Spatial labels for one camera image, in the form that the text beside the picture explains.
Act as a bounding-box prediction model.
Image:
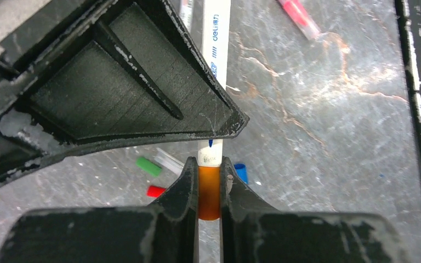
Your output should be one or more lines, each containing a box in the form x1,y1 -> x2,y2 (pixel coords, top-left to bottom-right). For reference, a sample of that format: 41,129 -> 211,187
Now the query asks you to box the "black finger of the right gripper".
0,1 -> 249,187

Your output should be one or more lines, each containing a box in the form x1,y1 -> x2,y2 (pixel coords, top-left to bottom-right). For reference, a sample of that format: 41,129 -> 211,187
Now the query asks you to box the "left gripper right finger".
220,157 -> 411,262

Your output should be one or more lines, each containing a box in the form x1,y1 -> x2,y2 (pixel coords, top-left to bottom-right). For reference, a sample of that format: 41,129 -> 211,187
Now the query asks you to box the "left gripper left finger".
0,157 -> 199,262

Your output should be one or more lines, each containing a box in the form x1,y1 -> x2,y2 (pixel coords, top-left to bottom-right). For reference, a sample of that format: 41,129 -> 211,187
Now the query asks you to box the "red thin pen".
278,0 -> 321,40

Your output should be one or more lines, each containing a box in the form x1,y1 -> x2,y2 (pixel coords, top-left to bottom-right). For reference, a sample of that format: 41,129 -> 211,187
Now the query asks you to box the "clear cap blue pen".
179,0 -> 194,32

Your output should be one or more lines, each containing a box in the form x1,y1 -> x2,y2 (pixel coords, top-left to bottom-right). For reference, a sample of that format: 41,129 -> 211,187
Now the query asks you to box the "red marker cap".
146,185 -> 166,198

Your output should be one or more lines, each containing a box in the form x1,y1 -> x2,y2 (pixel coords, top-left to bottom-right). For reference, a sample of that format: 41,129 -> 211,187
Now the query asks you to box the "blue marker cap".
234,163 -> 248,184

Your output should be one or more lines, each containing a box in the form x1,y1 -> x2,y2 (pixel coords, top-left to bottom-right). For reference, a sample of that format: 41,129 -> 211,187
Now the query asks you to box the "light green marker cap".
135,157 -> 162,177

